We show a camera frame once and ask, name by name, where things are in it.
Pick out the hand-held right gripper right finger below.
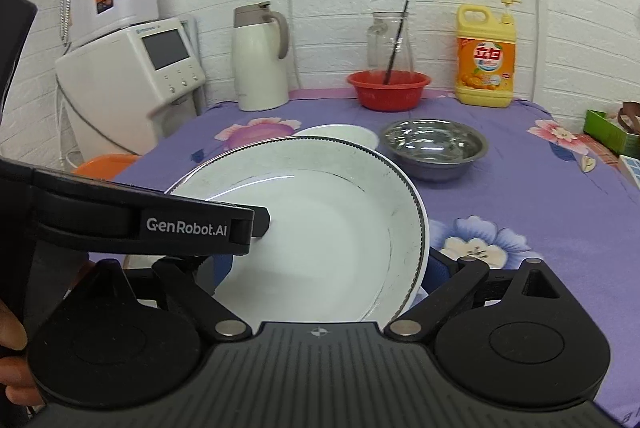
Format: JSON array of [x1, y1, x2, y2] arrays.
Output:
[[384, 248, 576, 340]]

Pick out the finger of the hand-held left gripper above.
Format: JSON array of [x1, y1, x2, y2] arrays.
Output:
[[249, 207, 272, 240]]

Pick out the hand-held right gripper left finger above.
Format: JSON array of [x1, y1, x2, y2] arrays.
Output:
[[70, 254, 252, 343]]

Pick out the large white dark-rimmed plate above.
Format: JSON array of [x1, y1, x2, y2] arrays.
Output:
[[165, 136, 430, 324]]

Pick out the person's left hand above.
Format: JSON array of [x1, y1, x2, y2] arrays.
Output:
[[0, 295, 47, 408]]

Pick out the orange plastic stool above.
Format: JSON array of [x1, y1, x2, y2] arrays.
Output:
[[71, 154, 141, 181]]

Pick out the purple floral tablecloth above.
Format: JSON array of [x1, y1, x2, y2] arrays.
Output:
[[107, 88, 640, 428]]

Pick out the white countertop appliance with screen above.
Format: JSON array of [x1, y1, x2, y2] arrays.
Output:
[[55, 15, 207, 159]]

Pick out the small white plate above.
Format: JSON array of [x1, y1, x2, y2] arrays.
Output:
[[292, 124, 379, 152]]

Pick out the stainless steel bowl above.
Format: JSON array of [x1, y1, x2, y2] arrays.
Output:
[[378, 119, 489, 182]]

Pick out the white thermos jug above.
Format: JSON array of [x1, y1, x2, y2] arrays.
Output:
[[231, 1, 291, 112]]

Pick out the red plastic basin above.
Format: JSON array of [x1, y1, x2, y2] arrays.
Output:
[[347, 70, 432, 112]]

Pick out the clear glass jar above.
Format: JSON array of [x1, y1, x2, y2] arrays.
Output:
[[366, 11, 416, 76]]

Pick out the yellow detergent pump bottle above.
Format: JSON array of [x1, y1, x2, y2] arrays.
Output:
[[455, 0, 517, 108]]

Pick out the white and blue box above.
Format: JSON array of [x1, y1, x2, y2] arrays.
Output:
[[617, 154, 640, 189]]

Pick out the green cardboard box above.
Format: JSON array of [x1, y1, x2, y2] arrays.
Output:
[[582, 109, 640, 159]]

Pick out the black straw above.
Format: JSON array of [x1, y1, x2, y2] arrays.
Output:
[[383, 0, 410, 85]]

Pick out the brown tape roll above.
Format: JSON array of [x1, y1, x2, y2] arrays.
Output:
[[616, 102, 640, 134]]

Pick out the white cable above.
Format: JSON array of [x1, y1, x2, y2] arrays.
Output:
[[56, 80, 83, 164]]

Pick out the grey corrugated hose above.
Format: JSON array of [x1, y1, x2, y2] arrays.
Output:
[[59, 0, 77, 49]]

